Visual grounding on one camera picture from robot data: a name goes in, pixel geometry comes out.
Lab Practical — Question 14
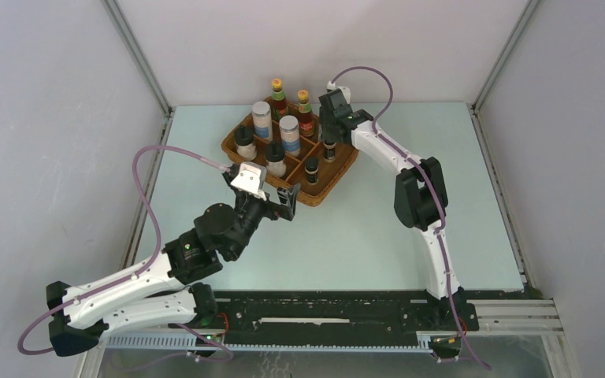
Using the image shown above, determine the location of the small black-cap bottle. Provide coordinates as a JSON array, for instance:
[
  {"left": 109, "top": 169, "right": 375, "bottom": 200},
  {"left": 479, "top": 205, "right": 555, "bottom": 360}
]
[
  {"left": 323, "top": 141, "right": 336, "bottom": 162},
  {"left": 304, "top": 156, "right": 319, "bottom": 184}
]

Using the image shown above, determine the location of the black-cap spice bottle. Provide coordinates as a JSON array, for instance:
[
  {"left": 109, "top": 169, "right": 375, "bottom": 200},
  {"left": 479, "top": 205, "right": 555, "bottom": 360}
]
[
  {"left": 265, "top": 141, "right": 287, "bottom": 178},
  {"left": 233, "top": 124, "right": 257, "bottom": 161}
]

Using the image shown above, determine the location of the clear-lid blue-label spice jar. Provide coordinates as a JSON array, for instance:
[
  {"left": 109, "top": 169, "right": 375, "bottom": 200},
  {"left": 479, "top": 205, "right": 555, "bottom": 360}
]
[{"left": 279, "top": 115, "right": 301, "bottom": 157}]

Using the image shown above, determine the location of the red sauce bottle yellow cap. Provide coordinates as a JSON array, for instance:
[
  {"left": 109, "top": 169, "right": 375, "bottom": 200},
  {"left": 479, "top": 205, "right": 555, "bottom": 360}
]
[{"left": 271, "top": 78, "right": 289, "bottom": 121}]

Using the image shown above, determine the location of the clear-lid white spice jar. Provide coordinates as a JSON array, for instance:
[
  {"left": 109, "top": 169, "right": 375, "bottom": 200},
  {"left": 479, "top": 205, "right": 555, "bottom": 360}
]
[{"left": 251, "top": 101, "right": 273, "bottom": 143}]

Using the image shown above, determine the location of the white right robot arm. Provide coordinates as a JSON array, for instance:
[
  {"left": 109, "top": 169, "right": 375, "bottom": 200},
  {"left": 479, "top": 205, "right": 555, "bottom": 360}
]
[{"left": 319, "top": 84, "right": 462, "bottom": 329}]

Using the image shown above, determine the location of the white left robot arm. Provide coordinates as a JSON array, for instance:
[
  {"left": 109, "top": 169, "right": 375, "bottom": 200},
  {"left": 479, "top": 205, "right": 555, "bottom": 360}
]
[{"left": 46, "top": 185, "right": 300, "bottom": 357}]

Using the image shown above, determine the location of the brown wicker divided tray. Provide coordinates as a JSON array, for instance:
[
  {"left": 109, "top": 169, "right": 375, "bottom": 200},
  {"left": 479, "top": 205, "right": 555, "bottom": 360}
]
[{"left": 221, "top": 111, "right": 358, "bottom": 207}]

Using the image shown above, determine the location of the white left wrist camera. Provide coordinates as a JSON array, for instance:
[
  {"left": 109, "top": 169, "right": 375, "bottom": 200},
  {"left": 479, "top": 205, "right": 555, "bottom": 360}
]
[{"left": 228, "top": 161, "right": 268, "bottom": 201}]

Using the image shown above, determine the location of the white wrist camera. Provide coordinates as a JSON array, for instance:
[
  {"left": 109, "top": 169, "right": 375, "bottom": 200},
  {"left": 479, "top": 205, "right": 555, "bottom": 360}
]
[
  {"left": 326, "top": 81, "right": 353, "bottom": 104},
  {"left": 228, "top": 161, "right": 268, "bottom": 201}
]

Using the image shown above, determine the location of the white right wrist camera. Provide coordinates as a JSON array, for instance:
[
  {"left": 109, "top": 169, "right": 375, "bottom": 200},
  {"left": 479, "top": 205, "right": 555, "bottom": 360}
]
[{"left": 326, "top": 81, "right": 353, "bottom": 104}]

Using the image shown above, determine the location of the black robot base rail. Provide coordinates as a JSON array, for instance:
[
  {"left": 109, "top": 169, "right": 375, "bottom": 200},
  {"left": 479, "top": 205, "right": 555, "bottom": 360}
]
[{"left": 187, "top": 291, "right": 479, "bottom": 348}]

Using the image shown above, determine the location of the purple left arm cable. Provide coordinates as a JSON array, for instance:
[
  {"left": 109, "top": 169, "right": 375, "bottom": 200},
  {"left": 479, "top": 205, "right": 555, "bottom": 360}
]
[{"left": 17, "top": 145, "right": 236, "bottom": 364}]

